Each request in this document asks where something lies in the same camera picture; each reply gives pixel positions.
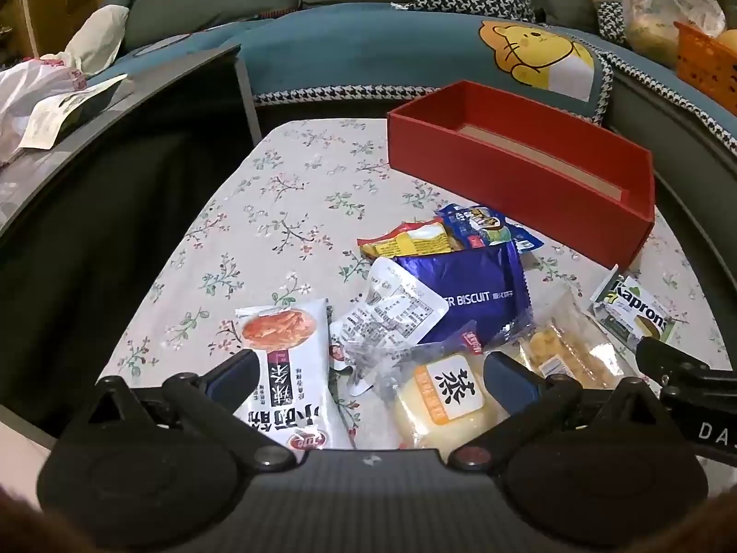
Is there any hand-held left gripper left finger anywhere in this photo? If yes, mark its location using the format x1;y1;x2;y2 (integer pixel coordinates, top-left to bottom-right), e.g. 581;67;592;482
75;350;297;470

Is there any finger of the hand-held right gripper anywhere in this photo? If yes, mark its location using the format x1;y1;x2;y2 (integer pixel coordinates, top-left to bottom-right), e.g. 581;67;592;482
635;335;710;385

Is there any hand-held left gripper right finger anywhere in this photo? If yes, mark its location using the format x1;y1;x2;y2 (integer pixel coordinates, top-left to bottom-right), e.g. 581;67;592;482
448;351;677;470

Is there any green and white wafer packet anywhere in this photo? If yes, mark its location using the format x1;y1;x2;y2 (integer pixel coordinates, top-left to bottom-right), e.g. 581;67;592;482
588;268;677;353

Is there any clear biscuit packet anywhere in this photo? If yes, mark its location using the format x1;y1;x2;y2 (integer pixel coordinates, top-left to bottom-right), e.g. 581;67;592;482
507;285;640;394

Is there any white red-picture snack packet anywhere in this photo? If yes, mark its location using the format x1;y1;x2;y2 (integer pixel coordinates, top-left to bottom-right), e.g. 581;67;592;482
235;298;355;465

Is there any clear steamed cake packet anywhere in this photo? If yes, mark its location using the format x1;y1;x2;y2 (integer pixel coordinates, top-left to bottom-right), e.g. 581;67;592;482
345;328;513;451

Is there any blue wafer biscuit packet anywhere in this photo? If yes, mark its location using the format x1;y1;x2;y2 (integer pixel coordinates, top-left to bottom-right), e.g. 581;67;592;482
392;239;531;353

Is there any small white printed packet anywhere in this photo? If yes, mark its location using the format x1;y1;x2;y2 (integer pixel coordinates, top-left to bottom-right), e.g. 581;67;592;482
331;257;450;371

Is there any blue colourful snack packet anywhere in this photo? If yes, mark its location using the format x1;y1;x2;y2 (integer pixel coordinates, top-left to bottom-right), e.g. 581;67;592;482
438;204;545;254

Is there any red and yellow snack packet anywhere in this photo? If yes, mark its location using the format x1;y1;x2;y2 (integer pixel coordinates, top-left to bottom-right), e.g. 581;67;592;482
357;220;464;261

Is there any red cardboard box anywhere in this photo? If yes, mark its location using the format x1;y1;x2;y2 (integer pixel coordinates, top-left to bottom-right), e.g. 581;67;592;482
387;82;657;271

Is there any floral tablecloth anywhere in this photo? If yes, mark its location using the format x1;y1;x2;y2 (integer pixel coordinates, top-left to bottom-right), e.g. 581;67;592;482
95;119;737;451

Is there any green sofa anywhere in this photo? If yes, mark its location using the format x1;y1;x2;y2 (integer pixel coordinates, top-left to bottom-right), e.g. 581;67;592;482
104;0;737;277

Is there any plain teal sofa cover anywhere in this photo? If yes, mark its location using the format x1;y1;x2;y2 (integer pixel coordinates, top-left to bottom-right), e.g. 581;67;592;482
599;46;737;158

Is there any dark grey side table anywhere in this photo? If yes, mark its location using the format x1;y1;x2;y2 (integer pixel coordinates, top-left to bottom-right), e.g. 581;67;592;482
0;43;263;243

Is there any orange plastic basket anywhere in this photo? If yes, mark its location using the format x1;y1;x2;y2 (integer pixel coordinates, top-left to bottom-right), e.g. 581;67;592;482
673;22;737;117

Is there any white paper receipt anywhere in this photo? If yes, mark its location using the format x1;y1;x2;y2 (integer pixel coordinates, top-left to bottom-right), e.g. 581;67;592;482
20;74;131;152

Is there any translucent plastic bag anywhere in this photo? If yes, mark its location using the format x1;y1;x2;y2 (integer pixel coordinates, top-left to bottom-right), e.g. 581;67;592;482
620;0;727;68

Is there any white plastic bag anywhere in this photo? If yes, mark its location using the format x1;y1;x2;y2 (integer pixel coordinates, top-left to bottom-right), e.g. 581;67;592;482
0;60;88;169

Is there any teal lion print sofa cover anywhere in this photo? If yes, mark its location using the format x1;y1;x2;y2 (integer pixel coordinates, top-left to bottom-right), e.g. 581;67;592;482
86;3;614;128

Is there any white patterned cloth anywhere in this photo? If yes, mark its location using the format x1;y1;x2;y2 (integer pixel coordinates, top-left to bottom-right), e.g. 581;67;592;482
63;5;131;77

